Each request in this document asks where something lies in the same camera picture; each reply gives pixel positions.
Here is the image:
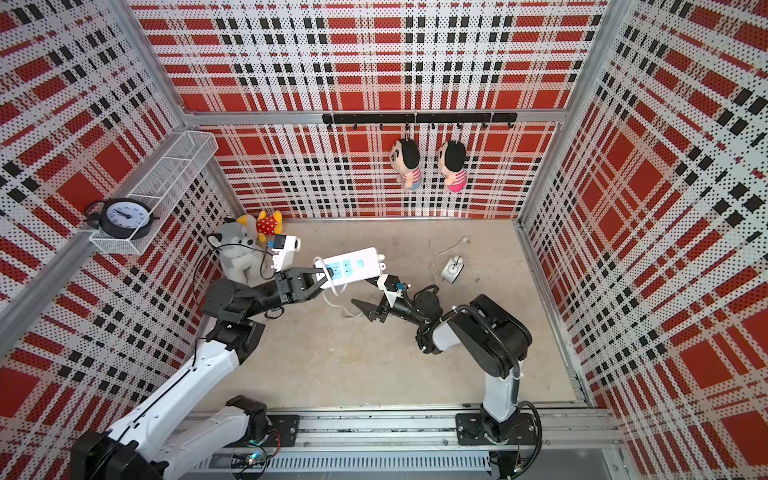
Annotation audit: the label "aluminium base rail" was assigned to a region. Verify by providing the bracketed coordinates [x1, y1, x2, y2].
[187, 403, 634, 479]

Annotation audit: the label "white power strip cord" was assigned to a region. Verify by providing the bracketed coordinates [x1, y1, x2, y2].
[313, 235, 472, 320]

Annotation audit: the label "white wire mesh shelf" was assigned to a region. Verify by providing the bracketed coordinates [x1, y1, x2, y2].
[89, 130, 217, 255]

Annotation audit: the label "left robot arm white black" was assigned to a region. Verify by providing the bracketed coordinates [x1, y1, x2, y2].
[70, 267, 332, 479]

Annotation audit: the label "yellow red plush toy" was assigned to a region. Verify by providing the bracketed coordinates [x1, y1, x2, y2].
[236, 210, 283, 243]

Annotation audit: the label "black wall hook rail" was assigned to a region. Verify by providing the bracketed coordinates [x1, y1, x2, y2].
[321, 112, 519, 127]

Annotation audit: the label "white computer mouse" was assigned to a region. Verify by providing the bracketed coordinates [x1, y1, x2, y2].
[440, 255, 465, 284]

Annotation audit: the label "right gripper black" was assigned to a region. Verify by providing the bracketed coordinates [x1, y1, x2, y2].
[352, 277, 427, 330]

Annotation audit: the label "hanging doll pink shorts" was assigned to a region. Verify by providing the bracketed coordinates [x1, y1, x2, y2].
[437, 140, 468, 193]

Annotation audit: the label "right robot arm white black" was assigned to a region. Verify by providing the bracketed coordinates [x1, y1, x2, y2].
[352, 274, 543, 445]

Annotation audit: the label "grey husky plush toy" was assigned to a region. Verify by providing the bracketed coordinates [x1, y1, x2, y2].
[207, 218, 264, 286]

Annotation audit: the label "hanging doll blue shorts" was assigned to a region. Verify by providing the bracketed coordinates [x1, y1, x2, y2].
[390, 138, 423, 190]

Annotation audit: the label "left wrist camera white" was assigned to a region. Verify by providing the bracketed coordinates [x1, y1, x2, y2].
[268, 234, 301, 272]

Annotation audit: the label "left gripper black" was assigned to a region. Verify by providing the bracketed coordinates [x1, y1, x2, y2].
[241, 268, 336, 319]

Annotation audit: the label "black round alarm clock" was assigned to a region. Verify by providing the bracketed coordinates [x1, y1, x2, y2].
[84, 198, 157, 240]

